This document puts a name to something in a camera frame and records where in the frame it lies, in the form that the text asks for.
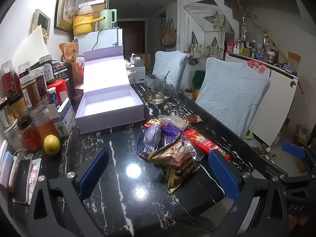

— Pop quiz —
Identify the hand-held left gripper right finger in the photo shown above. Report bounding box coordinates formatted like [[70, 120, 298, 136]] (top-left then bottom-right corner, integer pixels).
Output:
[[197, 149, 290, 237]]

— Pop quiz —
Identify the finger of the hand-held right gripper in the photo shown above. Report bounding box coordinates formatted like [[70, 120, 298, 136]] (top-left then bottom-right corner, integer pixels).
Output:
[[281, 141, 316, 176], [266, 163, 316, 185]]

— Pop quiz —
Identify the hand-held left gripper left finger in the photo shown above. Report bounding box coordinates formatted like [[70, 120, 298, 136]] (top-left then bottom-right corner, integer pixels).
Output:
[[26, 148, 110, 237]]

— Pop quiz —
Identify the red snack packet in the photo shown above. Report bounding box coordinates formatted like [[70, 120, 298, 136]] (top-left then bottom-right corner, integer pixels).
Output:
[[184, 128, 230, 161]]

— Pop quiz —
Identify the brown gold snack packet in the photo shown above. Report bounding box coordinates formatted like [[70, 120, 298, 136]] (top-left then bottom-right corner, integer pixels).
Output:
[[148, 138, 200, 194]]

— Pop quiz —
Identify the small brown snack packet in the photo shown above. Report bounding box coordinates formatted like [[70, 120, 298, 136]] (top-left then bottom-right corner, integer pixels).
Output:
[[184, 115, 203, 125]]

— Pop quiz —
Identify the purple tassel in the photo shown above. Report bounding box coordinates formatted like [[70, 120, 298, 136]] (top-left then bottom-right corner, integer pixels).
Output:
[[160, 126, 183, 144]]

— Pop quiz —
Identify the purple drawstring pouch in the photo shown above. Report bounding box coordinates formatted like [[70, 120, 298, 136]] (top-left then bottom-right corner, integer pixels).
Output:
[[136, 123, 168, 156]]

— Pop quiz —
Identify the lavender gift box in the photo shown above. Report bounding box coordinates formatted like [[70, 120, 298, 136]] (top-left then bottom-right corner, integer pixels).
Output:
[[75, 46, 145, 134]]

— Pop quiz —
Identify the white counter cabinet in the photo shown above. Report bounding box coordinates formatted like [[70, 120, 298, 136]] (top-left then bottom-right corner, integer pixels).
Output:
[[225, 52, 299, 146]]

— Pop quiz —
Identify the yellow lemon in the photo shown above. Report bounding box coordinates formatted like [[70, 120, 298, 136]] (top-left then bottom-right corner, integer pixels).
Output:
[[44, 134, 60, 155]]

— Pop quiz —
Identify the small white sachet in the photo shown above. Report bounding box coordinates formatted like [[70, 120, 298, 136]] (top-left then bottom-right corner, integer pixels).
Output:
[[29, 158, 42, 198]]

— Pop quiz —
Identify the blue white medicine box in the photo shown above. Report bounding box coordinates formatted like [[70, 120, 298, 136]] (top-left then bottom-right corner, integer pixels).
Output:
[[53, 97, 76, 137]]

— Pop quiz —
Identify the black smartphone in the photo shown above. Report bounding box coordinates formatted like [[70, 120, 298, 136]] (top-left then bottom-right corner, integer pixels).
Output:
[[12, 159, 32, 204]]

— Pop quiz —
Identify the light blue covered chair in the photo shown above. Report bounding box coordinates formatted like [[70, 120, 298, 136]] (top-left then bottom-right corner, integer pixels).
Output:
[[195, 57, 271, 139], [152, 51, 188, 89]]

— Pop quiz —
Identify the blue tablet tube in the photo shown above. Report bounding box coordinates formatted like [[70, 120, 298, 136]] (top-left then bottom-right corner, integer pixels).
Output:
[[48, 87, 60, 107]]

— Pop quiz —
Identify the cardboard box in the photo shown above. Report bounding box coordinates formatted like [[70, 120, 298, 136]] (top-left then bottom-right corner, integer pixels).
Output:
[[288, 52, 302, 70]]

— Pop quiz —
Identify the red plastic canister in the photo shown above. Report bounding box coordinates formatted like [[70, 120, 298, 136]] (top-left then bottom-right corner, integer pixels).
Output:
[[47, 79, 71, 104]]

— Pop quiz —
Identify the green bag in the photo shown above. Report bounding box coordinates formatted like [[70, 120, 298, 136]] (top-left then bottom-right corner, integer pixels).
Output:
[[193, 70, 206, 90]]

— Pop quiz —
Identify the black printed food pouch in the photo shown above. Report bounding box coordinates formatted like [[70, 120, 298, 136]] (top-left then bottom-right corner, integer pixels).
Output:
[[53, 60, 75, 97]]

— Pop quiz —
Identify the cluster of lidded food jars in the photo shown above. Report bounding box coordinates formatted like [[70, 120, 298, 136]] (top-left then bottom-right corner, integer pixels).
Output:
[[0, 55, 60, 153]]

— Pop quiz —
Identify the glass mug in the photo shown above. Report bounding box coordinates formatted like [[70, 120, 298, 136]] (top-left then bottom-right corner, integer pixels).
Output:
[[145, 74, 174, 105]]

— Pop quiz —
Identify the red white snack bag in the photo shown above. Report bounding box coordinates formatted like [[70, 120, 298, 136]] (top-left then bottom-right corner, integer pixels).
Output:
[[76, 57, 86, 81]]

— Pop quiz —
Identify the grey white box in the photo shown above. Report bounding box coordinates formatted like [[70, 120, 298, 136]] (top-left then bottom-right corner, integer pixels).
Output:
[[130, 65, 146, 84]]

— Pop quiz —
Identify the row of cosmetic bottles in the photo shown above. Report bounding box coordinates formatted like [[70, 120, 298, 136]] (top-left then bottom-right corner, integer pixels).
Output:
[[226, 38, 287, 63]]

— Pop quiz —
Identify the bamboo pole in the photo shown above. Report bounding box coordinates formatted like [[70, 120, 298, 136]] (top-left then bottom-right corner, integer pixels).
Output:
[[236, 0, 304, 94]]

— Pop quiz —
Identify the brown paper bag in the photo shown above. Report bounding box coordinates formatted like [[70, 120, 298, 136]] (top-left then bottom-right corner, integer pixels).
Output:
[[59, 41, 84, 87]]

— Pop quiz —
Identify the cream tote bag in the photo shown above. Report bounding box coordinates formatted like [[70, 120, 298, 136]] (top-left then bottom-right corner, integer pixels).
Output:
[[210, 37, 225, 57], [188, 31, 204, 58]]

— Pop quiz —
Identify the white fridge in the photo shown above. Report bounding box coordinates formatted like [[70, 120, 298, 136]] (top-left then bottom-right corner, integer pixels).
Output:
[[74, 28, 123, 57]]

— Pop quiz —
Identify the white under-stair cupboard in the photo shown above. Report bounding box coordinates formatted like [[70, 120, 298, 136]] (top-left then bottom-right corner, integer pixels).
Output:
[[183, 4, 235, 62]]

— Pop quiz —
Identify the white foam board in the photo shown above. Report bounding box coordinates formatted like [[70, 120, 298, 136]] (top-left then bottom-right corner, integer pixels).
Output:
[[11, 25, 52, 67]]

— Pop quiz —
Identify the brown wooden door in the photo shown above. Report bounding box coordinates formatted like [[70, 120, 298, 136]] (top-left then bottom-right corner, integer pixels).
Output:
[[121, 21, 146, 53]]

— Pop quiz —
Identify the yellow pot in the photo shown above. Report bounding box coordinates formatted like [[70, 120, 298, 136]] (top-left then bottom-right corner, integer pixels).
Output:
[[72, 14, 105, 36]]

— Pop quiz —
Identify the floral tote bag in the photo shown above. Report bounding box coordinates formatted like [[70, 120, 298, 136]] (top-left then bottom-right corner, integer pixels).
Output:
[[162, 17, 177, 46]]

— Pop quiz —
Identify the green electric kettle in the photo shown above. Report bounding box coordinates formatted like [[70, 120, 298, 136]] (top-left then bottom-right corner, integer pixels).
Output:
[[99, 9, 117, 30]]

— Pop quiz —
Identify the crumpled clear plastic bag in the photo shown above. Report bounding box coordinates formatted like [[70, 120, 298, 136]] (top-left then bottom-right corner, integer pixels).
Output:
[[78, 2, 94, 16]]

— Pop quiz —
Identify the framed picture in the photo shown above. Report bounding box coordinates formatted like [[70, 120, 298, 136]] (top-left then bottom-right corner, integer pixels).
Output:
[[54, 0, 77, 32]]

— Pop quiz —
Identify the black power cable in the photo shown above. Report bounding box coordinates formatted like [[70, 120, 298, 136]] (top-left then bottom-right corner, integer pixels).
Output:
[[92, 30, 103, 51]]

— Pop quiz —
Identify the wall intercom panel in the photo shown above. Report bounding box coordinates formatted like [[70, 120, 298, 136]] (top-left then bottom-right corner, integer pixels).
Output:
[[30, 9, 51, 39]]

